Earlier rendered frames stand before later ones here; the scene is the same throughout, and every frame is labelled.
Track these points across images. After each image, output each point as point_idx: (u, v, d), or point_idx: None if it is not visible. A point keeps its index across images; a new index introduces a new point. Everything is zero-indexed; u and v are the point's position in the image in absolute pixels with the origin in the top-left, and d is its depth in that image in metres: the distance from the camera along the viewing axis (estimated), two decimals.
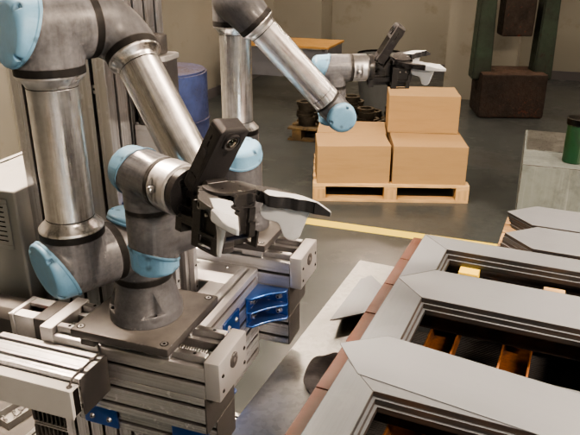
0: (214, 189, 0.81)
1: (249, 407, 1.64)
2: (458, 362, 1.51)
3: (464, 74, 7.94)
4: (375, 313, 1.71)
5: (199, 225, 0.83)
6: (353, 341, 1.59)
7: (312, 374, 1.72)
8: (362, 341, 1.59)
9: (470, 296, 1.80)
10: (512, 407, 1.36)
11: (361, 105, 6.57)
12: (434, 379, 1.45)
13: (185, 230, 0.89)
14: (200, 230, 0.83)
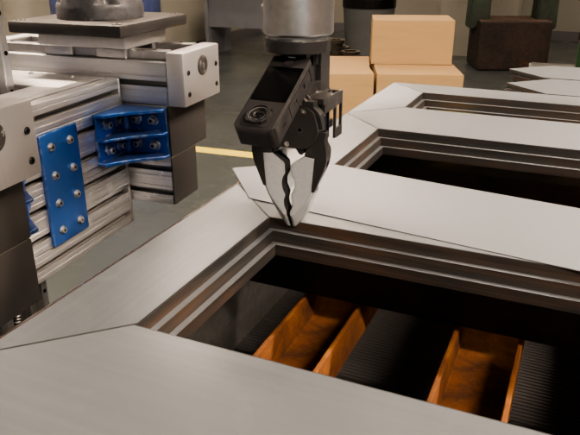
0: None
1: None
2: (427, 187, 0.87)
3: (461, 28, 7.30)
4: None
5: None
6: (255, 166, 0.96)
7: None
8: None
9: (454, 127, 1.16)
10: (521, 236, 0.73)
11: None
12: (383, 204, 0.82)
13: None
14: None
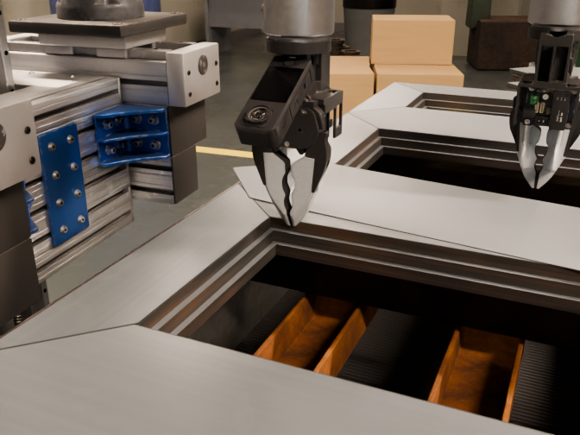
0: None
1: None
2: (427, 187, 0.87)
3: (461, 28, 7.30)
4: None
5: None
6: (255, 166, 0.96)
7: None
8: None
9: (455, 127, 1.16)
10: (522, 236, 0.73)
11: None
12: (384, 204, 0.82)
13: None
14: None
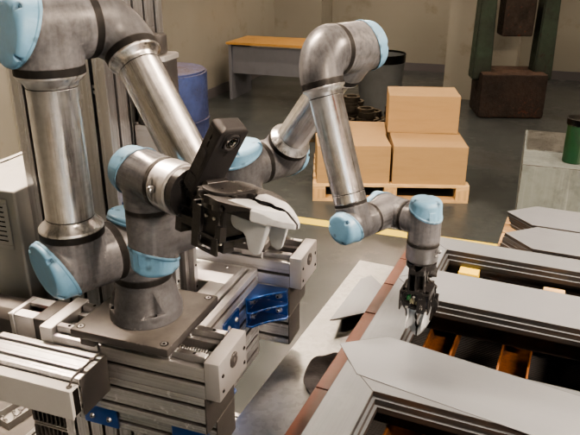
0: (214, 189, 0.81)
1: (249, 407, 1.64)
2: (457, 364, 1.51)
3: (464, 74, 7.94)
4: (375, 313, 1.71)
5: (199, 225, 0.83)
6: (353, 341, 1.59)
7: (312, 374, 1.72)
8: (362, 341, 1.59)
9: (470, 296, 1.80)
10: (511, 409, 1.36)
11: (361, 105, 6.57)
12: (433, 381, 1.45)
13: (185, 230, 0.89)
14: (200, 230, 0.83)
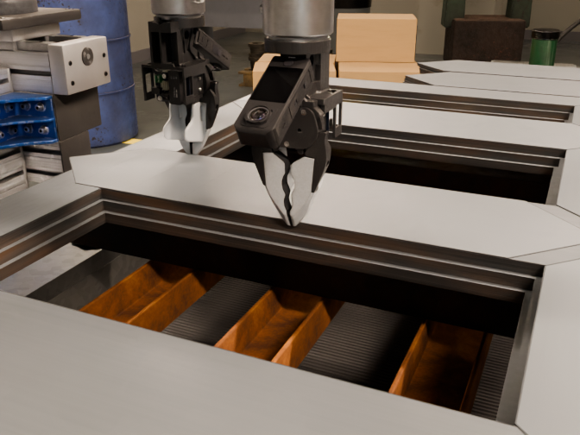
0: None
1: None
2: (247, 167, 0.95)
3: (438, 27, 7.39)
4: None
5: None
6: (92, 154, 1.01)
7: None
8: (108, 154, 1.01)
9: None
10: (313, 204, 0.82)
11: None
12: (200, 184, 0.89)
13: None
14: None
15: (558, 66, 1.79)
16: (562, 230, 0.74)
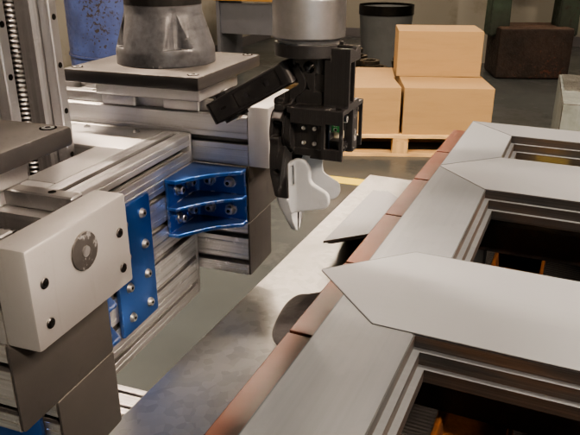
0: None
1: (167, 381, 0.85)
2: (576, 290, 0.71)
3: None
4: (406, 210, 0.93)
5: None
6: (348, 264, 0.77)
7: (288, 322, 0.93)
8: (368, 262, 0.77)
9: (572, 187, 1.01)
10: None
11: None
12: (545, 325, 0.65)
13: (356, 59, 0.67)
14: None
15: None
16: None
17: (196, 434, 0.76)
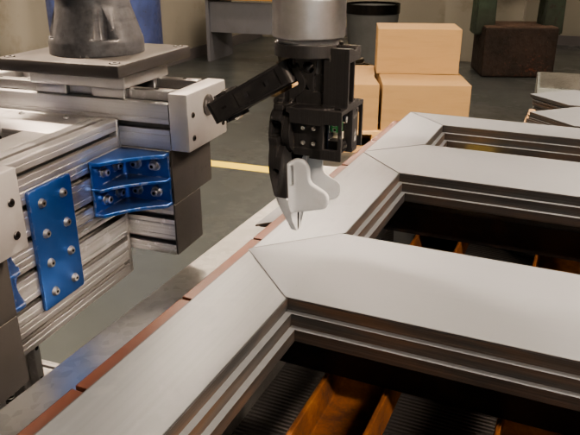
0: None
1: (85, 350, 0.91)
2: (484, 267, 0.75)
3: (465, 34, 7.21)
4: None
5: None
6: (274, 244, 0.81)
7: None
8: (293, 242, 0.81)
9: (482, 171, 1.07)
10: None
11: None
12: (447, 298, 0.69)
13: (356, 59, 0.67)
14: None
15: None
16: None
17: None
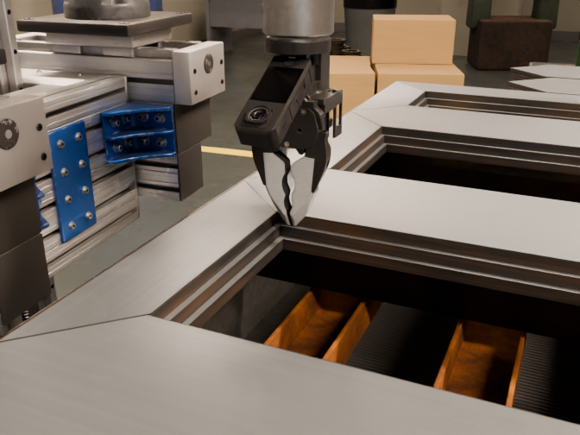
0: None
1: None
2: (450, 191, 0.86)
3: (462, 28, 7.32)
4: None
5: None
6: None
7: None
8: None
9: (457, 125, 1.18)
10: (564, 238, 0.72)
11: None
12: (414, 211, 0.80)
13: None
14: None
15: None
16: None
17: None
